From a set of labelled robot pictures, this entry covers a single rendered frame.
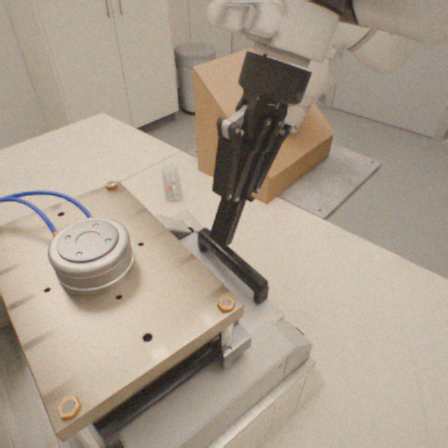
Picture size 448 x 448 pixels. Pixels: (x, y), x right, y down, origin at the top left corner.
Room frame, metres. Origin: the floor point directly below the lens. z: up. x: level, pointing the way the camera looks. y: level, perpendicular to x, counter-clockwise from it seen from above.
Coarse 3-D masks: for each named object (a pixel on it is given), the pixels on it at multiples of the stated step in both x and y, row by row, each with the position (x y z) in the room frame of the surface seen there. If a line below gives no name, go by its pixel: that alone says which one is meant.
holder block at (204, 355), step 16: (208, 352) 0.22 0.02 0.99; (176, 368) 0.20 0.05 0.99; (192, 368) 0.20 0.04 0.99; (160, 384) 0.18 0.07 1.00; (176, 384) 0.19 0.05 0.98; (128, 400) 0.16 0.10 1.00; (144, 400) 0.16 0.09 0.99; (112, 416) 0.14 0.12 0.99; (128, 416) 0.15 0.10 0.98; (112, 432) 0.14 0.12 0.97
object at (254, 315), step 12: (180, 240) 0.44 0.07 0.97; (192, 240) 0.44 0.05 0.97; (192, 252) 0.41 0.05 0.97; (204, 252) 0.41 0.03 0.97; (204, 264) 0.38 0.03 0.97; (216, 264) 0.38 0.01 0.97; (216, 276) 0.36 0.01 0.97; (228, 276) 0.36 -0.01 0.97; (228, 288) 0.33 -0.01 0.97; (240, 288) 0.33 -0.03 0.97; (240, 300) 0.31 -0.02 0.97; (252, 300) 0.31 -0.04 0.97; (264, 300) 0.31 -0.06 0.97; (252, 312) 0.29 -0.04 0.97; (264, 312) 0.29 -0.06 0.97; (276, 312) 0.29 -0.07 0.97; (252, 324) 0.27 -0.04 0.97; (180, 384) 0.19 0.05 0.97; (132, 420) 0.15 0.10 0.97; (72, 444) 0.13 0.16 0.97; (108, 444) 0.13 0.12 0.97; (120, 444) 0.13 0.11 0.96
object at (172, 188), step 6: (162, 168) 0.98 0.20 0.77; (168, 168) 0.98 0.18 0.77; (174, 168) 0.98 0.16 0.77; (162, 174) 0.95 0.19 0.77; (168, 174) 0.95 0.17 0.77; (174, 174) 0.95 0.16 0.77; (168, 180) 0.91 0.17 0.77; (174, 180) 0.91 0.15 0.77; (168, 186) 0.88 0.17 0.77; (174, 186) 0.88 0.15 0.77; (180, 186) 0.88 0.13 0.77; (168, 192) 0.85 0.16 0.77; (174, 192) 0.85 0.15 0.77; (180, 192) 0.85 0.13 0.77; (168, 198) 0.82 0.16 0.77; (174, 198) 0.82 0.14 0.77
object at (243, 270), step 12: (204, 228) 0.42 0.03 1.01; (204, 240) 0.40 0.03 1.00; (216, 252) 0.38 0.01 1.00; (228, 252) 0.37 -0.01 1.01; (228, 264) 0.35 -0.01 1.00; (240, 264) 0.34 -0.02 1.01; (240, 276) 0.33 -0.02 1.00; (252, 276) 0.32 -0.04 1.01; (252, 288) 0.31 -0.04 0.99; (264, 288) 0.31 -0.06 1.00
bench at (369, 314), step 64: (64, 128) 1.32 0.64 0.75; (128, 128) 1.32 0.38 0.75; (0, 192) 0.88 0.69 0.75; (64, 192) 0.88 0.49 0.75; (192, 192) 0.88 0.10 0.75; (256, 256) 0.61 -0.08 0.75; (320, 256) 0.61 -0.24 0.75; (384, 256) 0.61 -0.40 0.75; (320, 320) 0.42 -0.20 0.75; (384, 320) 0.42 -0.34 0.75; (384, 384) 0.29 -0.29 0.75
